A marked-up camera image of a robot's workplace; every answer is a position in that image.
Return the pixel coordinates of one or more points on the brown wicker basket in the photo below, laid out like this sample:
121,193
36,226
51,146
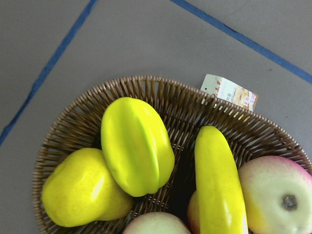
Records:
183,109

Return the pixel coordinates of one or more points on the paper basket label tag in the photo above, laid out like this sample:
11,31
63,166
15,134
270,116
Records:
227,90

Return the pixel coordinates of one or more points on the yellow starfruit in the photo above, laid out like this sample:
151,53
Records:
136,146

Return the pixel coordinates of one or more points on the pink apple far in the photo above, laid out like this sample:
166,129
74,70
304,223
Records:
156,223

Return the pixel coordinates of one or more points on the pink apple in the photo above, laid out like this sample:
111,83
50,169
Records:
278,196
156,223

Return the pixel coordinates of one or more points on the dark red mango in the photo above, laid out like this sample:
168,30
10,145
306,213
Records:
193,214

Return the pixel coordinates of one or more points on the yellow lemon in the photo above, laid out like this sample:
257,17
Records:
81,190

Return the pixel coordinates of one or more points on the pink apple near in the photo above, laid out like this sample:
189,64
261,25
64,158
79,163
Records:
278,196

